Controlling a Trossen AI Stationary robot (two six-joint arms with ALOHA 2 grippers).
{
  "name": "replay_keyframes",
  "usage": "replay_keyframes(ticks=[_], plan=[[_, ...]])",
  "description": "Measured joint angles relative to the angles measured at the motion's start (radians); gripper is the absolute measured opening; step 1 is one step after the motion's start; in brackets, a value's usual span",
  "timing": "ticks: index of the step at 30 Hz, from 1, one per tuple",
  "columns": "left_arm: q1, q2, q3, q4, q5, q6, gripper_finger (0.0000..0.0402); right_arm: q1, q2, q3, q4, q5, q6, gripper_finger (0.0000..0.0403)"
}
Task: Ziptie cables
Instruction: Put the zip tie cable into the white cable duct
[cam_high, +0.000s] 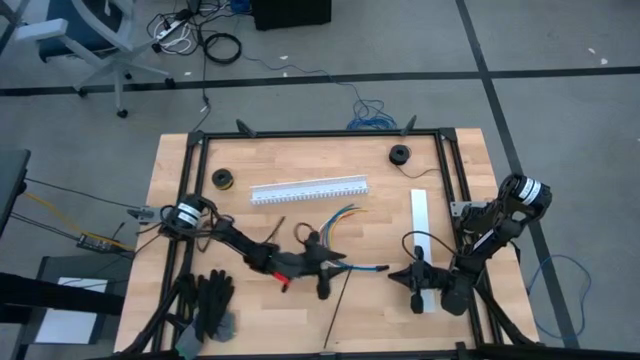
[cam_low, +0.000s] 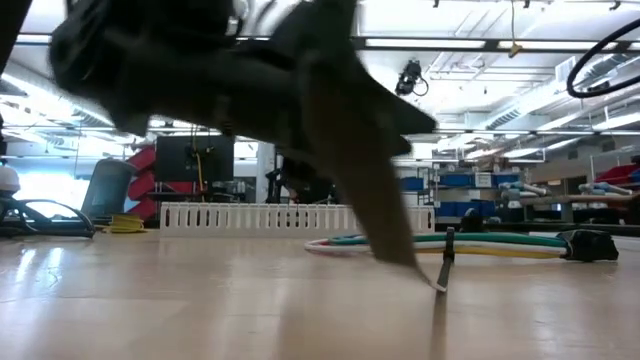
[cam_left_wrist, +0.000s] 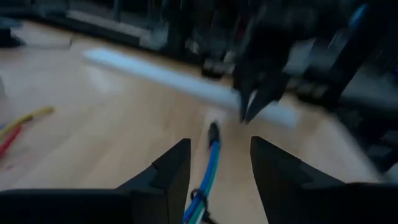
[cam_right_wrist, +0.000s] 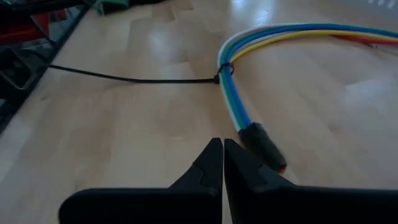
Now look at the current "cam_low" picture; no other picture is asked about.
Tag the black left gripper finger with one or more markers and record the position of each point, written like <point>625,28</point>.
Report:
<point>400,122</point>
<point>365,200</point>

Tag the black zip tie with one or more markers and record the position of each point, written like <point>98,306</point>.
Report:
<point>448,250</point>

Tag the black bench robot arm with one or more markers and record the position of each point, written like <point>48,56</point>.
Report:
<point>272,185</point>

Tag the blue storage bin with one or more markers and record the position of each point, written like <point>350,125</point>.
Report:
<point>449,209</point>
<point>486,205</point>
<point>412,184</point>
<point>506,180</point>
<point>456,181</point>

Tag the black monitor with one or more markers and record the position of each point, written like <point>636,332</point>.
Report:
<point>170,160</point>

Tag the grey foam roll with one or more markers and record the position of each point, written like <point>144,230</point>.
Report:
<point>530,189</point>
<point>605,188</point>

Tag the red zigzag panel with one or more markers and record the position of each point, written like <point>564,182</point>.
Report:
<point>142,187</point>

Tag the wooden workbench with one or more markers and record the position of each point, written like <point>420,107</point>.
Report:
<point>600,199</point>

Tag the red storage bin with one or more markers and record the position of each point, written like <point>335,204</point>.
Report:
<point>620,175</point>

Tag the black overhead camera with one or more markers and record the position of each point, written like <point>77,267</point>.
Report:
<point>410,75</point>

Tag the black aluminium frame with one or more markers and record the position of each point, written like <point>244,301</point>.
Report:
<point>525,228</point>

